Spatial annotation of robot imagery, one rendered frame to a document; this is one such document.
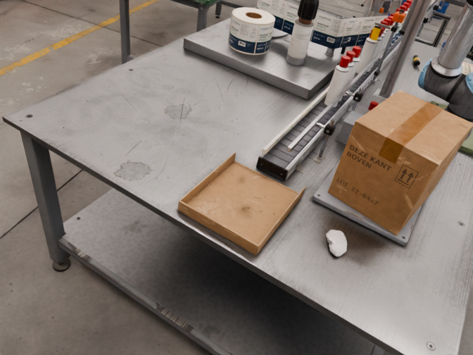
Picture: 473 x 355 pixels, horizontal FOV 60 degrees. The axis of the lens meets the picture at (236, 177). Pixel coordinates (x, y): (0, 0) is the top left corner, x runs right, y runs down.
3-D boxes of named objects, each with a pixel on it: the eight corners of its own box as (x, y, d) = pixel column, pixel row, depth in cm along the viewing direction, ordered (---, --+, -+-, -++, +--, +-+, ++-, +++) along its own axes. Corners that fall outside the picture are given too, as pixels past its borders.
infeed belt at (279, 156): (390, 36, 250) (393, 29, 247) (404, 40, 247) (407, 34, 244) (259, 167, 136) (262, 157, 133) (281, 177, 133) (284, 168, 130)
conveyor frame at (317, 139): (388, 36, 251) (390, 29, 248) (405, 43, 247) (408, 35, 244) (255, 167, 137) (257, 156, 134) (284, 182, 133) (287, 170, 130)
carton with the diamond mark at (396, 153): (369, 155, 148) (400, 89, 131) (433, 190, 138) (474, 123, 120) (326, 192, 129) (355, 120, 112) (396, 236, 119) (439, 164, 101)
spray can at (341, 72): (326, 100, 169) (342, 52, 155) (338, 104, 167) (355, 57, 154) (322, 104, 165) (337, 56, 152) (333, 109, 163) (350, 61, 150)
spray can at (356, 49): (338, 89, 177) (353, 43, 164) (349, 93, 176) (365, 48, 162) (333, 93, 174) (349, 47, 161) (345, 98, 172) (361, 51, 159)
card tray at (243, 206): (233, 160, 138) (235, 151, 135) (303, 196, 129) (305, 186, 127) (177, 210, 117) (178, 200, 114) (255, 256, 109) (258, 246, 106)
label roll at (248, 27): (219, 41, 197) (223, 11, 188) (247, 34, 209) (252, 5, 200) (250, 58, 188) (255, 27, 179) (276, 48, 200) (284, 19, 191)
